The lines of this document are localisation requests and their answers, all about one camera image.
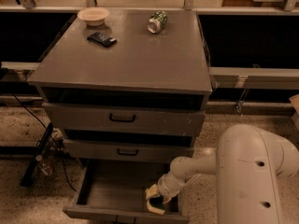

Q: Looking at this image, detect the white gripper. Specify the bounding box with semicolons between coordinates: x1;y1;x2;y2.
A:
145;171;187;215

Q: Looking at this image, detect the green and yellow sponge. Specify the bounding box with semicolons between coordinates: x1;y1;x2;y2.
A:
149;197;165;214

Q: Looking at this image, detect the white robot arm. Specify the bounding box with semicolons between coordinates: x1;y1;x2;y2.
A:
145;124;299;224

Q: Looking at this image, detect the grey open bottom drawer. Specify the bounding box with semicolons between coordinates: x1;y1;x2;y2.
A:
64;160;189;224

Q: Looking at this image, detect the grey middle drawer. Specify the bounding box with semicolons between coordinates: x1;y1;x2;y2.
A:
64;139;193;163

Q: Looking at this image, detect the grey top drawer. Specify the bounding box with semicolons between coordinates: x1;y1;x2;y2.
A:
43;103;205;136

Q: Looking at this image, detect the grey drawer cabinet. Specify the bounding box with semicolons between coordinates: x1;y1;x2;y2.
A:
29;10;212;148

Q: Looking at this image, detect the small plastic bottle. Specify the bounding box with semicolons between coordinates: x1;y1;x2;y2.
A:
36;155;53;176

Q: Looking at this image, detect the black stand leg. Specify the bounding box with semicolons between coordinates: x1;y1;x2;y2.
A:
21;123;53;187

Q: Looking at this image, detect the green soda can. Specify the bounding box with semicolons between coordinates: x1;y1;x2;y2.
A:
148;10;168;34

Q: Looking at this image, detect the beige bowl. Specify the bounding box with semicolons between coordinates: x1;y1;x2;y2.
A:
78;7;109;26

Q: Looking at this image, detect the black floor cable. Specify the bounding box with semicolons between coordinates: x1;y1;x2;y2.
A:
11;92;78;192

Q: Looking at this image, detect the metal railing frame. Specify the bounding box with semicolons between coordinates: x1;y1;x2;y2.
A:
0;0;299;91

